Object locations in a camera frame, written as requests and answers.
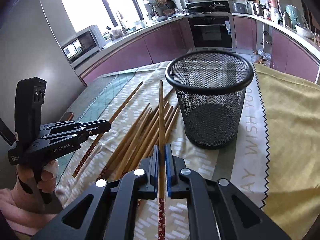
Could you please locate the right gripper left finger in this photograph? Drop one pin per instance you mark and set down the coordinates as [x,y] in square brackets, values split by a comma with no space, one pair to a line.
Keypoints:
[106,210]

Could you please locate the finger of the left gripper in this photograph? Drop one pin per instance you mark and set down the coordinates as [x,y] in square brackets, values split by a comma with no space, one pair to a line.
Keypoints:
[68,143]
[71,127]

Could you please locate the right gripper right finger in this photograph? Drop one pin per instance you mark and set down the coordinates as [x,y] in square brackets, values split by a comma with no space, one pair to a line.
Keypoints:
[217,209]

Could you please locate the wooden chopstick red end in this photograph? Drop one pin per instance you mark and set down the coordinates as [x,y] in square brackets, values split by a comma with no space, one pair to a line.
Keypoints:
[161,181]

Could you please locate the left hand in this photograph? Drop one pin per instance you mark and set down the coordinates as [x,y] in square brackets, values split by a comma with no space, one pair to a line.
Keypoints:
[26,191]

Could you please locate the brown phone on table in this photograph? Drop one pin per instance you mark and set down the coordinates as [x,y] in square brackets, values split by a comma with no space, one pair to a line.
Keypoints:
[68,116]

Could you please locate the patterned beige green tablecloth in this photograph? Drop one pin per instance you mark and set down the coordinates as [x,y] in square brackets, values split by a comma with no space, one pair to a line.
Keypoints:
[244,161]

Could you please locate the white microwave oven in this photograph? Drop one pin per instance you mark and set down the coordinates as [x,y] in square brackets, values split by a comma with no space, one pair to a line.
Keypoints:
[86,43]

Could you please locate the black mesh utensil cup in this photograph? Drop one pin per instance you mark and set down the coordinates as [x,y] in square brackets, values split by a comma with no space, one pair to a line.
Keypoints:
[210,88]

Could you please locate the yellow cloth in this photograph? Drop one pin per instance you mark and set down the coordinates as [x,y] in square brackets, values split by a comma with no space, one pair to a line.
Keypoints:
[292,116]

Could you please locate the pink lower cabinets left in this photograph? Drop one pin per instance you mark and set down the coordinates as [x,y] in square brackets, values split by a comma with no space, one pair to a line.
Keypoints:
[163,42]

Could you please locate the window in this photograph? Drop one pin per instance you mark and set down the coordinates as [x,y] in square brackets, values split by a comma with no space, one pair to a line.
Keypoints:
[104,13]

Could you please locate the plastic bag on floor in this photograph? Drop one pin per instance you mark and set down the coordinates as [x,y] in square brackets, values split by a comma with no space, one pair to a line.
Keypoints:
[261,57]

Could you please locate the black built-in oven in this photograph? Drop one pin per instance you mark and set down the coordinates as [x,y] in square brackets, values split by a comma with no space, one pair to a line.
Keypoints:
[213,32]

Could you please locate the black range hood stove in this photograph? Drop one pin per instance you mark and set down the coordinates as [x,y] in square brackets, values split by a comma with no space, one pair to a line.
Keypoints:
[207,6]

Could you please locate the steel stock pot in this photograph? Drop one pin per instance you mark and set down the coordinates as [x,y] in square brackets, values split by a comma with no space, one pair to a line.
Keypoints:
[258,9]

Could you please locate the teal bag on counter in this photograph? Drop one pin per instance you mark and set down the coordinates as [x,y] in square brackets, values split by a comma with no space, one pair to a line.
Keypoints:
[295,16]

